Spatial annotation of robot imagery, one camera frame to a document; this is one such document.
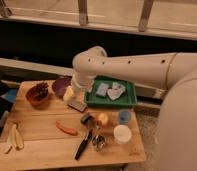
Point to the brown pine cone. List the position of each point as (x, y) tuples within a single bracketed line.
[(40, 91)]

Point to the white round container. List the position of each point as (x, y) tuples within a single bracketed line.
[(122, 134)]

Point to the purple plastic bowl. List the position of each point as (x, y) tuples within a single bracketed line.
[(60, 85)]

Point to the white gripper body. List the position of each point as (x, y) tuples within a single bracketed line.
[(82, 84)]

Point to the blue plastic cup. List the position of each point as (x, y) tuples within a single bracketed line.
[(124, 116)]

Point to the grey rectangular eraser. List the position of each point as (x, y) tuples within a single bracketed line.
[(77, 105)]

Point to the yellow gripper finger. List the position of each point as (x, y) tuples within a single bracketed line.
[(69, 93)]

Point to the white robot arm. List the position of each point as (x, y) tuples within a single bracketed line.
[(176, 73)]

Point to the green plastic tray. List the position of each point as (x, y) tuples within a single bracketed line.
[(127, 100)]

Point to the black handled peeler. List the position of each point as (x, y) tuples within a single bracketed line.
[(88, 121)]

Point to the yellow apple toy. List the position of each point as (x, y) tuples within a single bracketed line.
[(102, 120)]

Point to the metal spoon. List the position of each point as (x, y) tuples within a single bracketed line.
[(98, 140)]

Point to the yellow banana peel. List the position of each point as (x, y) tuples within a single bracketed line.
[(14, 140)]

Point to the blue object at left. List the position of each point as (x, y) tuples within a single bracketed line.
[(11, 95)]

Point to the white crumpled cloth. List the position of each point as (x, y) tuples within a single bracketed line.
[(116, 91)]

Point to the orange carrot toy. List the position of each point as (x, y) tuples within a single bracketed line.
[(67, 130)]

